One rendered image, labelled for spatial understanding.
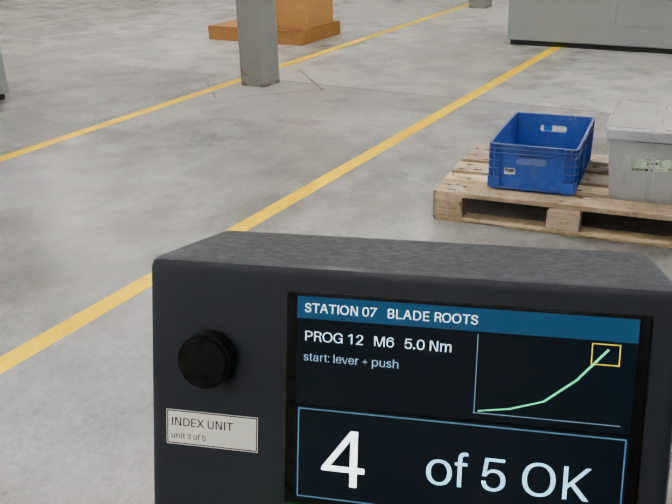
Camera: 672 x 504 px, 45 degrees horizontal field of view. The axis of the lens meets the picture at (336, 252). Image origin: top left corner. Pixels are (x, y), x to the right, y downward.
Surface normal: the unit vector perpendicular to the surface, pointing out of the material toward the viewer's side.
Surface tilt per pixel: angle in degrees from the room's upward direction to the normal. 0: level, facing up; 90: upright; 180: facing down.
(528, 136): 89
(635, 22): 90
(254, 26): 90
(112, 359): 0
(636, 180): 95
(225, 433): 75
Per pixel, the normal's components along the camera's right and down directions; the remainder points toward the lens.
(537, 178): -0.40, 0.39
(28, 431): -0.03, -0.91
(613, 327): -0.21, 0.15
